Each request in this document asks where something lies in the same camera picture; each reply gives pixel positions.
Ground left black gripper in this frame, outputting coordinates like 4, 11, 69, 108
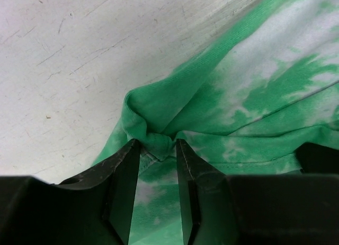
176, 139, 338, 244

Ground green white tie-dye trousers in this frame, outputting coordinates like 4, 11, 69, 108
97, 0, 338, 244

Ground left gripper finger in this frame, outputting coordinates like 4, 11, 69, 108
1, 139, 140, 244

